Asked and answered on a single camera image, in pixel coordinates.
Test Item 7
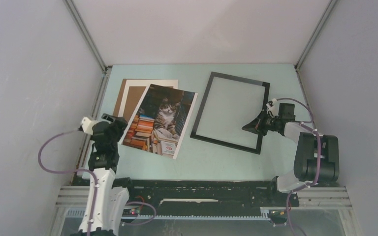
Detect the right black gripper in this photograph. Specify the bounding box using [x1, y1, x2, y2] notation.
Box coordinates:
[243, 109, 282, 136]

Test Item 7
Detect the brown frame backing board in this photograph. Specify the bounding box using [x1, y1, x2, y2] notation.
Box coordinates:
[113, 79, 148, 121]

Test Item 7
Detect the cat photo print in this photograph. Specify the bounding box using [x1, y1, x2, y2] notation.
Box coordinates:
[120, 84, 198, 159]

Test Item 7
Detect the black picture frame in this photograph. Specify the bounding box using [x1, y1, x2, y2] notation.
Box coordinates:
[190, 72, 270, 155]

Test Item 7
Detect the white photo mat board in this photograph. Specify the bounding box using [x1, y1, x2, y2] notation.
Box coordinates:
[113, 79, 178, 121]

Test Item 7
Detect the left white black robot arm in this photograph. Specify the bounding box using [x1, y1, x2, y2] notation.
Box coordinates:
[75, 114, 136, 236]

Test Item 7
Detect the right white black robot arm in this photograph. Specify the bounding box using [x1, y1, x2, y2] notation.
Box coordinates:
[242, 99, 340, 206]

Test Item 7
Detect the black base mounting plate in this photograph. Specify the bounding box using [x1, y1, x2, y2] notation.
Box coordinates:
[71, 176, 340, 216]

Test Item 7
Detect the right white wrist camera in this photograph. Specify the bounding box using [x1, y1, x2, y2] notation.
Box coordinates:
[266, 98, 278, 117]

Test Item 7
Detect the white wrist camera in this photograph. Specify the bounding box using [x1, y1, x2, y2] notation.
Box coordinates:
[266, 98, 278, 117]
[78, 117, 99, 135]

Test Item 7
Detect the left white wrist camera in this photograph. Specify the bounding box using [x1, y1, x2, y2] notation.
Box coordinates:
[78, 117, 99, 135]

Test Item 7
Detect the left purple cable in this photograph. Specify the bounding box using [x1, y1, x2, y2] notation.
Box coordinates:
[38, 130, 157, 236]

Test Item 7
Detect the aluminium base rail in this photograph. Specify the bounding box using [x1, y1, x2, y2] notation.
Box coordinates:
[47, 185, 362, 236]

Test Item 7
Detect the white cable duct strip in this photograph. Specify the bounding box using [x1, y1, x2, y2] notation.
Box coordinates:
[65, 208, 271, 221]

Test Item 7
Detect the right aluminium corner post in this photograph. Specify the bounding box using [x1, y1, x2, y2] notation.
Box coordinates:
[294, 0, 339, 71]

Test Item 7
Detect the aluminium corner post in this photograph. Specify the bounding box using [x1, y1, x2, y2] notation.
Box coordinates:
[62, 0, 109, 73]
[294, 0, 339, 71]

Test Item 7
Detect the left aluminium corner post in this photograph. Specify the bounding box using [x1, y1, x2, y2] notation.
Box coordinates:
[62, 0, 109, 73]

